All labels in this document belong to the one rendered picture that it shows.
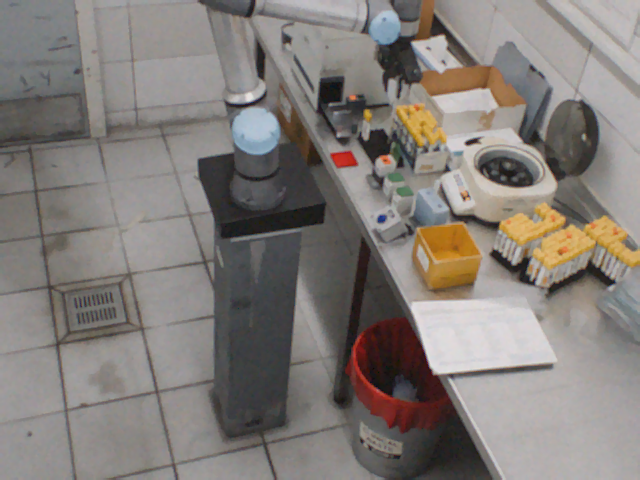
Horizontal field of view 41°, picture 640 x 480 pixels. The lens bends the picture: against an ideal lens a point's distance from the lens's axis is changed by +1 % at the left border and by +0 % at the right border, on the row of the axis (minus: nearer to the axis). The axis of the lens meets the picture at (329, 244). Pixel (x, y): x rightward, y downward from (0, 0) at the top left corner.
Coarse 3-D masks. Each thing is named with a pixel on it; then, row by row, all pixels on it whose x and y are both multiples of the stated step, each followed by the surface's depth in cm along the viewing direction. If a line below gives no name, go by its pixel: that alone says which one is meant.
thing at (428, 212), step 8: (424, 192) 232; (432, 192) 232; (416, 200) 234; (424, 200) 230; (432, 200) 229; (440, 200) 230; (416, 208) 235; (424, 208) 231; (432, 208) 227; (440, 208) 227; (416, 216) 236; (424, 216) 232; (432, 216) 228; (440, 216) 227; (416, 224) 235; (424, 224) 233; (432, 224) 229; (440, 224) 230
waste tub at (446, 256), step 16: (448, 224) 222; (416, 240) 221; (432, 240) 224; (448, 240) 226; (464, 240) 223; (416, 256) 223; (432, 256) 212; (448, 256) 227; (464, 256) 225; (480, 256) 214; (432, 272) 214; (448, 272) 215; (464, 272) 217; (432, 288) 217
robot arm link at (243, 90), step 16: (208, 16) 207; (224, 16) 205; (224, 32) 208; (240, 32) 209; (224, 48) 211; (240, 48) 211; (224, 64) 215; (240, 64) 214; (240, 80) 217; (256, 80) 221; (224, 96) 223; (240, 96) 220; (256, 96) 221
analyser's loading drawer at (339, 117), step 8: (320, 96) 274; (328, 96) 275; (336, 96) 275; (328, 104) 271; (336, 104) 266; (344, 104) 267; (328, 112) 267; (336, 112) 265; (344, 112) 263; (336, 120) 264; (344, 120) 265; (336, 128) 261; (344, 128) 260; (352, 128) 261; (336, 136) 262; (344, 136) 262
